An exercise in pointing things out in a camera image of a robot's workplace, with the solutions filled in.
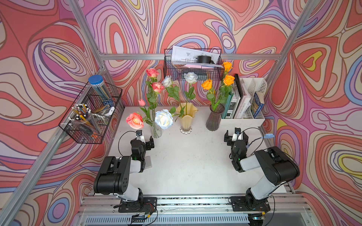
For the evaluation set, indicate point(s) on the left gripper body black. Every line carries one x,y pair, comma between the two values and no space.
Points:
144,148

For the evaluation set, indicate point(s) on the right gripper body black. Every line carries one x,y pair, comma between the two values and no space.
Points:
229,143

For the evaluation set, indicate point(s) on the pink rose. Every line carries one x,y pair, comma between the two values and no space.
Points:
157,88
152,74
137,122

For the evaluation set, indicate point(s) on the white rose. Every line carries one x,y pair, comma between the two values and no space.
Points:
173,91
165,118
191,78

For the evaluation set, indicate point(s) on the small pink rosebud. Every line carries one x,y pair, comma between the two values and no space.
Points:
143,107

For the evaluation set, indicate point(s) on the orange rose tall stem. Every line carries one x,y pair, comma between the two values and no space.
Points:
227,67

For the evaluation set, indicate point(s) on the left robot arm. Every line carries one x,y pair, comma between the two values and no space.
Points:
113,177

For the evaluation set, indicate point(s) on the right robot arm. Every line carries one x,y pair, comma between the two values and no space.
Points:
277,166

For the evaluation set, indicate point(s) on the clear glass vase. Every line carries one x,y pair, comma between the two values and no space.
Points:
156,131

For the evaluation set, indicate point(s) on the purple ribbed glass vase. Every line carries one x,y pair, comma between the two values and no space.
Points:
214,119

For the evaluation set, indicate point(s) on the white plastic book organizer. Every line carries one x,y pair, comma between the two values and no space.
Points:
253,85

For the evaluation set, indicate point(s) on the blue treehouse book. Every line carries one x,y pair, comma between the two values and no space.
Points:
258,103

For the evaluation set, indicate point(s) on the pink book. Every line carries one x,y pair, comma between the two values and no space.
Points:
244,102

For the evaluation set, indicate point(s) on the teal green folder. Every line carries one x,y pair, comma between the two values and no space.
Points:
227,104

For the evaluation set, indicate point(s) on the black white magazine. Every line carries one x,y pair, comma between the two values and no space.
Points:
234,101

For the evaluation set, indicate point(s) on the yellow ruffled vase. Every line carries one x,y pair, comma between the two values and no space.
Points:
189,114

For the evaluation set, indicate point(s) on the cup of pencils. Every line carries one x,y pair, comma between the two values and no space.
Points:
83,119

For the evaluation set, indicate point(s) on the blue lid pencil jar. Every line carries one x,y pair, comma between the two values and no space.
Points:
98,84

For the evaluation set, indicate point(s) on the black tape roll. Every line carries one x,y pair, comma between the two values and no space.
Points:
202,59

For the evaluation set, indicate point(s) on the white papers in basket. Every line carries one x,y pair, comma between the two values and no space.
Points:
186,56

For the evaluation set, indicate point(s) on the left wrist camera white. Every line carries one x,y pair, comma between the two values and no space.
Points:
140,136

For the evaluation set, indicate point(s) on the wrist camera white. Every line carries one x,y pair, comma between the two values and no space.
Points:
140,136
237,135

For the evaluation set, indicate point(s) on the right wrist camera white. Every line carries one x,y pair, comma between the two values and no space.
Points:
237,135

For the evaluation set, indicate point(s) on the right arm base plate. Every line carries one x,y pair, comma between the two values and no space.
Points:
248,203

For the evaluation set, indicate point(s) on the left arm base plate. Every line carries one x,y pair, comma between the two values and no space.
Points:
146,205

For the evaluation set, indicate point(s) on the black wire basket left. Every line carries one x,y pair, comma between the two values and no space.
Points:
102,114

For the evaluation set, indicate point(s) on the black wire basket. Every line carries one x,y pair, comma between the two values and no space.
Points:
102,114
176,72

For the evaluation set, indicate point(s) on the black wire basket back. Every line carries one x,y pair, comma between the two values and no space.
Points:
176,72

